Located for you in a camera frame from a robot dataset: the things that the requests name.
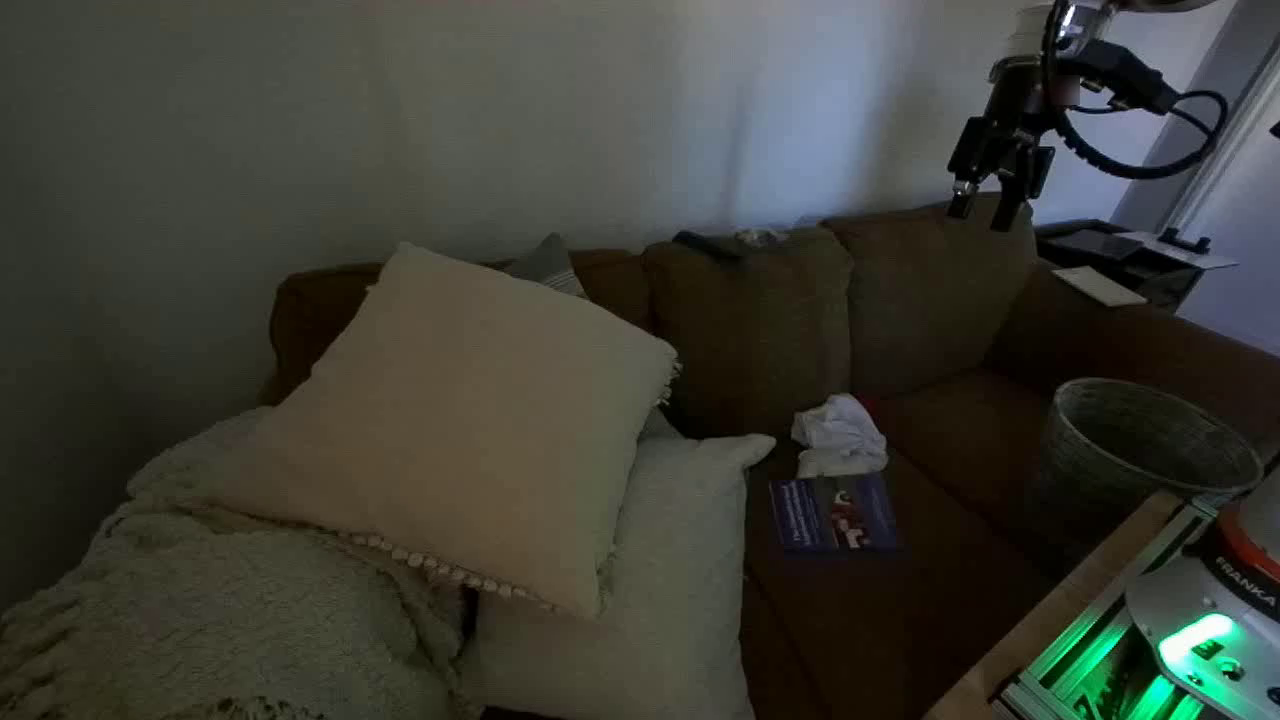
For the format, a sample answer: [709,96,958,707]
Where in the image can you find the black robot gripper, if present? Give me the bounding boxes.
[945,56,1059,234]

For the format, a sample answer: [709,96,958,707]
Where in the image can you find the grey round basket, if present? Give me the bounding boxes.
[1020,371,1266,549]

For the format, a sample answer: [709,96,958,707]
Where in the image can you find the brown fabric couch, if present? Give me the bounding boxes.
[261,193,1280,720]

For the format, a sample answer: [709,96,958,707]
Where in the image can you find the white paper sheet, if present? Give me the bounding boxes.
[1049,263,1153,312]

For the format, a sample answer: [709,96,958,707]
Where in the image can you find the white crumpled cloth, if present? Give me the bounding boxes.
[787,390,893,465]

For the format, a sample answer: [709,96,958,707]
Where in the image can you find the blue Legoland guidebook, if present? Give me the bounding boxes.
[764,471,908,559]

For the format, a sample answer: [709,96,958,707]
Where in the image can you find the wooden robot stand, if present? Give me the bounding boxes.
[922,483,1280,720]

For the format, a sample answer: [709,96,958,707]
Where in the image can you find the white orange round device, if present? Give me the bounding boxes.
[1209,465,1280,590]

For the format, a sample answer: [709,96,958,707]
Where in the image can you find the green lit control box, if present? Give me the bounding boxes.
[1000,501,1280,720]

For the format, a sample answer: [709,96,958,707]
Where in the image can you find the white plain pillow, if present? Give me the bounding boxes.
[453,428,779,720]

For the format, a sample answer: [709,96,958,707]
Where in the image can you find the large cream square pillow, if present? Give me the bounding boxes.
[236,241,682,623]

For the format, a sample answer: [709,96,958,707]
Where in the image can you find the pale knitted blanket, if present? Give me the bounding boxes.
[0,402,472,720]

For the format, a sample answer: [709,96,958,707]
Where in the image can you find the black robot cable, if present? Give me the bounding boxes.
[1041,0,1232,183]

